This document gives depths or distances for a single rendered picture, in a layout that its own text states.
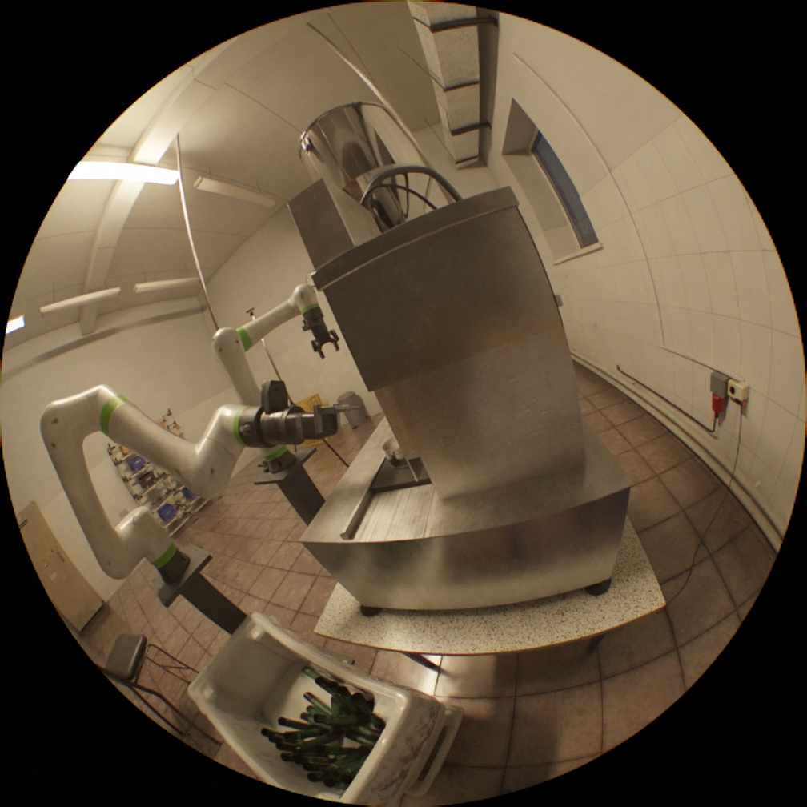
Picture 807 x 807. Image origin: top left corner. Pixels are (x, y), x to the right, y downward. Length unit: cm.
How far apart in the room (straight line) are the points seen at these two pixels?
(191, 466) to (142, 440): 16
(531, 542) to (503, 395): 18
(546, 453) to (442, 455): 13
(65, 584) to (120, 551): 460
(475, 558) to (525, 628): 22
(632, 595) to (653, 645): 81
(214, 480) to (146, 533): 47
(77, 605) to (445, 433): 557
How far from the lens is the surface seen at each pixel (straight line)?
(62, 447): 79
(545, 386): 30
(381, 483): 45
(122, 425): 73
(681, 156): 161
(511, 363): 28
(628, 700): 130
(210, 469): 57
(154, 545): 99
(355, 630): 65
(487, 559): 37
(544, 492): 34
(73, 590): 549
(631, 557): 60
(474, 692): 129
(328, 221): 32
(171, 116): 329
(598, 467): 36
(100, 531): 88
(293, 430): 47
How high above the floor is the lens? 125
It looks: 16 degrees down
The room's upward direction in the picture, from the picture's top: 24 degrees counter-clockwise
